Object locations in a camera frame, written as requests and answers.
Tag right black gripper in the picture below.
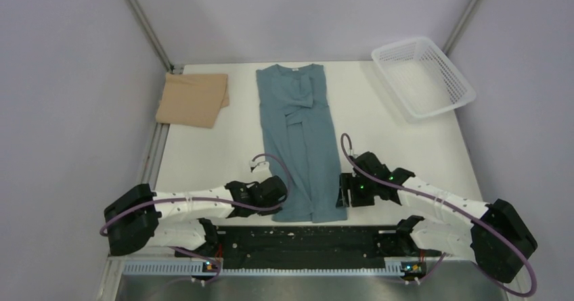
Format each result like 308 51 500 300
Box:
336 172 378 208

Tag blue-grey t-shirt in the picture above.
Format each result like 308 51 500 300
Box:
256 64 347 223

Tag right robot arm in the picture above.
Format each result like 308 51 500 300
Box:
345 152 538 283

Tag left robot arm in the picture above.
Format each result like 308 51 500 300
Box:
100 176 289 256

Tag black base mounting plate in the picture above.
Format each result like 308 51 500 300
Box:
196 226 440 270

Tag white plastic mesh basket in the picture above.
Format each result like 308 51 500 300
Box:
371 37 477 122

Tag folded tan t-shirt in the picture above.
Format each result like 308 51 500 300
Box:
155 73 229 129

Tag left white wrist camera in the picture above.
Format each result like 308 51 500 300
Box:
249 161 272 177

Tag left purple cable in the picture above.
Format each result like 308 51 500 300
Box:
98 153 292 284

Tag purple cable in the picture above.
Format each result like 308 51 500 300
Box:
98 153 292 284
340 133 538 299

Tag left side aluminium rail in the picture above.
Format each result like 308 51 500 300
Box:
136 123 170 189

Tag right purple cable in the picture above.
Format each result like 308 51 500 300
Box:
340 133 538 299

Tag white cable duct strip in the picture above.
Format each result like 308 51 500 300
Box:
123 260 422 277

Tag right rear aluminium post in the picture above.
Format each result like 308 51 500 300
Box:
442 0 483 56

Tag aluminium post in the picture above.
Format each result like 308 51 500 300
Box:
442 0 483 56
125 0 174 72

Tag left rear aluminium post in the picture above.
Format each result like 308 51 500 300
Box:
125 0 174 72

